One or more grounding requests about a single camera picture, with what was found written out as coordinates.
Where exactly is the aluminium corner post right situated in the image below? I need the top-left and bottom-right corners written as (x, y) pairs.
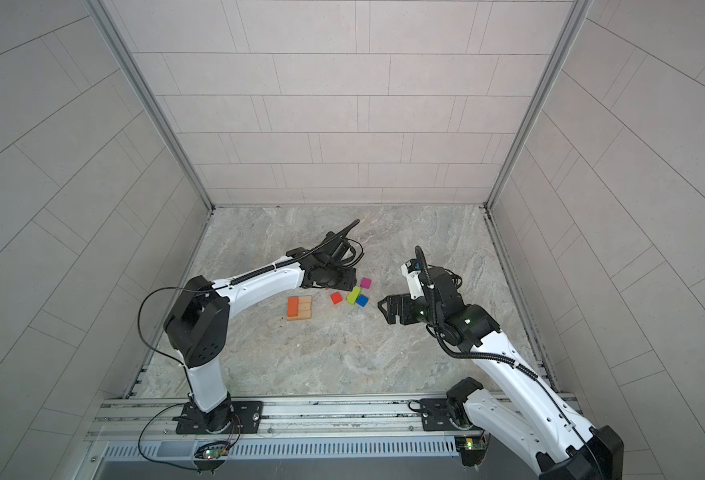
top-left (485, 0), bottom-right (591, 211)

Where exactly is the aluminium corner post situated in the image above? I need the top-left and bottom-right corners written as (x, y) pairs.
top-left (84, 0), bottom-right (216, 213)
top-left (485, 0), bottom-right (591, 211)

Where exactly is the left circuit board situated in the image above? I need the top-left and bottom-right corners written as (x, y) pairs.
top-left (194, 441), bottom-right (230, 461)

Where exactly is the green wood block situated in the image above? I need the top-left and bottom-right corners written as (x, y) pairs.
top-left (346, 286), bottom-right (361, 305)

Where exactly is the orange wood block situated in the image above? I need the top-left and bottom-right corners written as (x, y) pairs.
top-left (286, 297), bottom-right (300, 318)

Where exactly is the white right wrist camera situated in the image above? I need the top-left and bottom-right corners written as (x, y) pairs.
top-left (401, 259), bottom-right (423, 300)

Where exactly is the right circuit board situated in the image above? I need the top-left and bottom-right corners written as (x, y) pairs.
top-left (454, 436), bottom-right (488, 453)

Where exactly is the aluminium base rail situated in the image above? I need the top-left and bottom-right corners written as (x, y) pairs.
top-left (86, 394), bottom-right (491, 471)

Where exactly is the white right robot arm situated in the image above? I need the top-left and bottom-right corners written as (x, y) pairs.
top-left (377, 259), bottom-right (624, 479)

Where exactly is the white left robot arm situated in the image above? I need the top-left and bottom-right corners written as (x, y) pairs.
top-left (164, 220), bottom-right (363, 433)

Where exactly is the aluminium corner post left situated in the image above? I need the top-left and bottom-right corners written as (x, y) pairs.
top-left (84, 0), bottom-right (216, 213)

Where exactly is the circuit board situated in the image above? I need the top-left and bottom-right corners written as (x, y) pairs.
top-left (194, 441), bottom-right (230, 461)
top-left (454, 436), bottom-right (488, 453)

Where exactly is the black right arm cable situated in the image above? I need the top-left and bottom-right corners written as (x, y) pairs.
top-left (413, 245), bottom-right (605, 480)

